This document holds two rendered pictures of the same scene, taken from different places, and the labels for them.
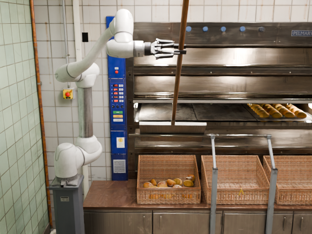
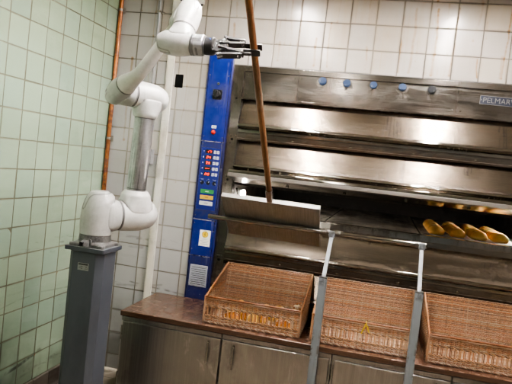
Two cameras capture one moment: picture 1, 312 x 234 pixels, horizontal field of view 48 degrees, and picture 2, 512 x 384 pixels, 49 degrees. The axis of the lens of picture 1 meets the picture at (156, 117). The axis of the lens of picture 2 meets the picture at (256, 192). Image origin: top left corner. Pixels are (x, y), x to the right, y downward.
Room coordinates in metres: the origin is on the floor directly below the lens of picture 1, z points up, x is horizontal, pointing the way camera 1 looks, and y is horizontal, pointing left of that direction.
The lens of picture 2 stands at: (-0.24, -0.69, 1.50)
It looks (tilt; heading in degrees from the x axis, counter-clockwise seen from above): 3 degrees down; 12
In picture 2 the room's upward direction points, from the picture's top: 6 degrees clockwise
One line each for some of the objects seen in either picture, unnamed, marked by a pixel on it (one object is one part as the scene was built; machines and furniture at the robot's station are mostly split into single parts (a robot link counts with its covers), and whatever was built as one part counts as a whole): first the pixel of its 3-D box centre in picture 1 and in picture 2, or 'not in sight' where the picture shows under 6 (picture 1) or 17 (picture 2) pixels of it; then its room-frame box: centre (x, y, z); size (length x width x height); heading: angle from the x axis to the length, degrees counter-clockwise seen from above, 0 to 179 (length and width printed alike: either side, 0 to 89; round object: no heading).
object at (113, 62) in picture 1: (127, 108); (241, 213); (4.19, 0.34, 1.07); 1.93 x 0.16 x 2.15; 179
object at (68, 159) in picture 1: (66, 158); (99, 212); (2.34, 0.63, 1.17); 0.18 x 0.16 x 0.22; 142
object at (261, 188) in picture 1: (233, 178); (364, 314); (2.98, -0.71, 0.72); 0.56 x 0.49 x 0.28; 90
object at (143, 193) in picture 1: (167, 178); (260, 296); (2.99, -0.11, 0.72); 0.56 x 0.49 x 0.28; 90
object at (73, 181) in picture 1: (66, 178); (92, 239); (2.31, 0.64, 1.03); 0.22 x 0.18 x 0.06; 0
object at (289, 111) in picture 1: (275, 108); (462, 229); (3.68, -1.28, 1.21); 0.61 x 0.48 x 0.06; 179
